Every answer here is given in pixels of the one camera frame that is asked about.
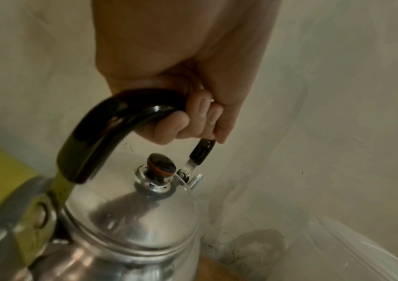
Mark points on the person's left hand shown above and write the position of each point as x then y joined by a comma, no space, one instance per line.
185,41

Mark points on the silver kettle lid black knob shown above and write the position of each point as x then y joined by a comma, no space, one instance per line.
133,216

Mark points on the brown wooden board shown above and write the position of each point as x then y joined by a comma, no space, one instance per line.
216,270

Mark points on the clear plastic container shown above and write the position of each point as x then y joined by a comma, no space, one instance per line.
344,252

